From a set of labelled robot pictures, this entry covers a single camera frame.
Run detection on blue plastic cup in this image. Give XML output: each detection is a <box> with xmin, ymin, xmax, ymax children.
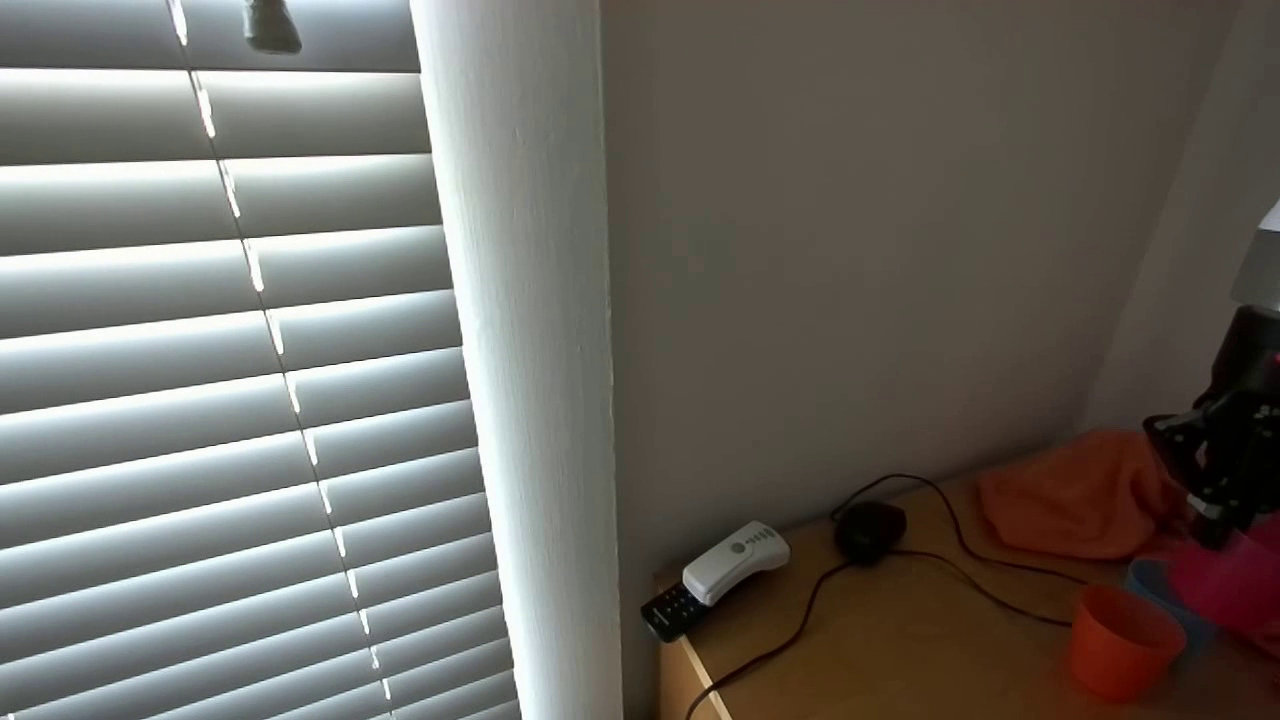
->
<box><xmin>1124</xmin><ymin>555</ymin><xmax>1218</xmax><ymax>666</ymax></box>

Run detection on black remote control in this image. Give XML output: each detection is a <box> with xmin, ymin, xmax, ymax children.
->
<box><xmin>641</xmin><ymin>584</ymin><xmax>709</xmax><ymax>642</ymax></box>

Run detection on black round puck device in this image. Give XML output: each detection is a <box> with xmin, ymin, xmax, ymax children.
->
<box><xmin>837</xmin><ymin>500</ymin><xmax>907</xmax><ymax>567</ymax></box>

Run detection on orange cloth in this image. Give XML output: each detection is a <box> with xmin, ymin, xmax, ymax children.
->
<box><xmin>975</xmin><ymin>434</ymin><xmax>1187</xmax><ymax>559</ymax></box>

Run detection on white handheld device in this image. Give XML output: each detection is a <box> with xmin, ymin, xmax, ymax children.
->
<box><xmin>679</xmin><ymin>519</ymin><xmax>794</xmax><ymax>610</ymax></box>

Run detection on black cable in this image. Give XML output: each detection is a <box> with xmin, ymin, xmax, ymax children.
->
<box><xmin>679</xmin><ymin>469</ymin><xmax>1081</xmax><ymax>720</ymax></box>

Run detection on dark blind cord knob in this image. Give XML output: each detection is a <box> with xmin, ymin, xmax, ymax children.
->
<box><xmin>246</xmin><ymin>0</ymin><xmax>300</xmax><ymax>58</ymax></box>

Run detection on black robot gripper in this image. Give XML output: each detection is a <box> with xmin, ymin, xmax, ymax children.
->
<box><xmin>1143</xmin><ymin>307</ymin><xmax>1280</xmax><ymax>548</ymax></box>

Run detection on white horizontal window blinds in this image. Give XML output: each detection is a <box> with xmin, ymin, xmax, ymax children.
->
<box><xmin>0</xmin><ymin>0</ymin><xmax>521</xmax><ymax>720</ymax></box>

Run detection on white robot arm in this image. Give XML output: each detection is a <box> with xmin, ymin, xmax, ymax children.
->
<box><xmin>1143</xmin><ymin>206</ymin><xmax>1280</xmax><ymax>548</ymax></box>

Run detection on orange plastic cup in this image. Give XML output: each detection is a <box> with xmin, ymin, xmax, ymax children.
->
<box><xmin>1070</xmin><ymin>584</ymin><xmax>1187</xmax><ymax>703</ymax></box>

